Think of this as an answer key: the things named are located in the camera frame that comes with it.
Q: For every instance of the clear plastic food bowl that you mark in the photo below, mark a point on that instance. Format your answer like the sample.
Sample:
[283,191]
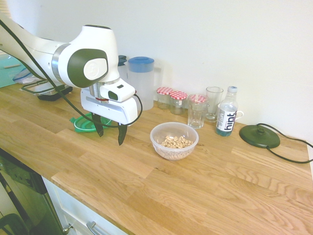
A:
[171,154]

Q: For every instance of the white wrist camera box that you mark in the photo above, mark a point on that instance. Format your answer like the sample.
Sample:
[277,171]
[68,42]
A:
[117,91]

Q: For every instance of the clear zip bag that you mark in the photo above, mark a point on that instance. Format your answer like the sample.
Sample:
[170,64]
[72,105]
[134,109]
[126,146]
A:
[27,77]

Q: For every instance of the tall footed drinking glass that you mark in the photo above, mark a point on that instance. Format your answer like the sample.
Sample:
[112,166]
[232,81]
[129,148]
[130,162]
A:
[214,98]

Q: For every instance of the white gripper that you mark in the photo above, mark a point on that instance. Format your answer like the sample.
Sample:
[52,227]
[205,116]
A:
[110,110]

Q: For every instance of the small wooden stick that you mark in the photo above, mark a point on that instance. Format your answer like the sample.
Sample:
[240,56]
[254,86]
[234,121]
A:
[11,65]

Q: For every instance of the black flat object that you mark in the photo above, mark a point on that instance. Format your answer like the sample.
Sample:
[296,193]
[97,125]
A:
[49,96]

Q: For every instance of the green round container lid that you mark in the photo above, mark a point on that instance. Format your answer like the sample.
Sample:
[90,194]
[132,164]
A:
[83,125]

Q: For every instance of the faceted glass tumbler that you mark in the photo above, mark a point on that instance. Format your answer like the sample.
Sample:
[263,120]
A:
[196,117]

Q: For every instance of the silver round knob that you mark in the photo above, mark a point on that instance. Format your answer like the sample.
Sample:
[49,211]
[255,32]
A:
[66,228]

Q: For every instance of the jar red checked lid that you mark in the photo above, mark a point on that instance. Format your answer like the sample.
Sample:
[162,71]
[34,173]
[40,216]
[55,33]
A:
[164,91]
[198,98]
[178,96]

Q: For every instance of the rectangular container green-rimmed lid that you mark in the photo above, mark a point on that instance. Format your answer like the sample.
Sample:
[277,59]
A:
[36,87]

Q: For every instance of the stainless dishwasher front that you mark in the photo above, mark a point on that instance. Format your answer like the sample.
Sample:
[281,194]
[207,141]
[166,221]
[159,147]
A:
[24,191]

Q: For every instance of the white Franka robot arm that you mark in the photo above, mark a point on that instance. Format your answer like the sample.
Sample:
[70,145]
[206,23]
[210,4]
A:
[93,41]

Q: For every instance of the teal cutting mat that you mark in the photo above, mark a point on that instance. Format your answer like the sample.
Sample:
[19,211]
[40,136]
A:
[7,74]

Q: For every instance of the clear pitcher blue lid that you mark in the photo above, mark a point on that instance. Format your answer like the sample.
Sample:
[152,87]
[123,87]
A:
[141,83]

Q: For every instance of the clear pitcher dark lid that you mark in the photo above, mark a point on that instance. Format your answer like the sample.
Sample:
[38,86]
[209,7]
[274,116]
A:
[122,71]

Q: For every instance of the white mug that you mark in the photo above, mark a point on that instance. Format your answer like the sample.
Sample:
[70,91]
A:
[242,114]

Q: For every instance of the cereal pieces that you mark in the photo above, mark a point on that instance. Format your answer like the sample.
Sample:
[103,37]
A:
[174,142]

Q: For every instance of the hint water bottle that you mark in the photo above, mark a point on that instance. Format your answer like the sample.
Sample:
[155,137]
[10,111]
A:
[226,122]

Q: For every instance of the white cabinet drawer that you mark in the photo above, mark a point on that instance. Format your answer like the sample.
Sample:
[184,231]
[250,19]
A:
[73,210]

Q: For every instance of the dark round kettle base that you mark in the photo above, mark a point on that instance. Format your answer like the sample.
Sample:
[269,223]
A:
[259,139]

